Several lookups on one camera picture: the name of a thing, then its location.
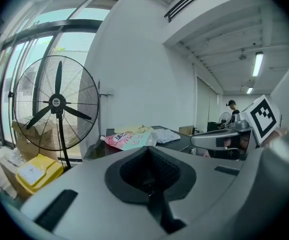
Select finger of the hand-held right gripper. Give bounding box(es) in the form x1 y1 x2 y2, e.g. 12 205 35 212
190 129 241 150

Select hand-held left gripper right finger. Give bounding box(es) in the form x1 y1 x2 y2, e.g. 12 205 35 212
148 145 247 236

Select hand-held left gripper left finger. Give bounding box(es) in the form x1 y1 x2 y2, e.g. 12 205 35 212
20 145 169 240

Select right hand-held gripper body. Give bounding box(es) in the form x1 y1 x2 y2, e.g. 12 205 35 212
230 94 282 160

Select person's right forearm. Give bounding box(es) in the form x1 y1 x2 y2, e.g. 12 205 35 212
261 127 289 148

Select pink detergent pouch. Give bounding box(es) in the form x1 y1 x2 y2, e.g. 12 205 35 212
103 130 158 152

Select person's right hand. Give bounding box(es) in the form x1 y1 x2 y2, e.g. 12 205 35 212
223 135 251 151

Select small black fan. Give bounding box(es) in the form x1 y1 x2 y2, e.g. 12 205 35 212
218 111 233 128

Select white checked cloth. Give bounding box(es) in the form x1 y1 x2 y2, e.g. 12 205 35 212
150 128 182 145

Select grey dustpan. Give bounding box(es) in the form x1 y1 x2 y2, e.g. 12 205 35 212
83 134 107 160

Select black bin with yellow lid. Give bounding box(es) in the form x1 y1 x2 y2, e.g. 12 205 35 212
15 153 66 195

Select large plain cardboard box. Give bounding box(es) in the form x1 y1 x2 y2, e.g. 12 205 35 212
11 118 61 160

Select printed cardboard box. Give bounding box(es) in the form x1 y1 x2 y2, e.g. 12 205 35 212
0 148 33 200

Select glass sliding doors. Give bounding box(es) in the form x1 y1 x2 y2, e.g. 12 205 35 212
0 0 122 160

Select black pedestal fan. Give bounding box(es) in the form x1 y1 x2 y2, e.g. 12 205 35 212
7 54 101 170

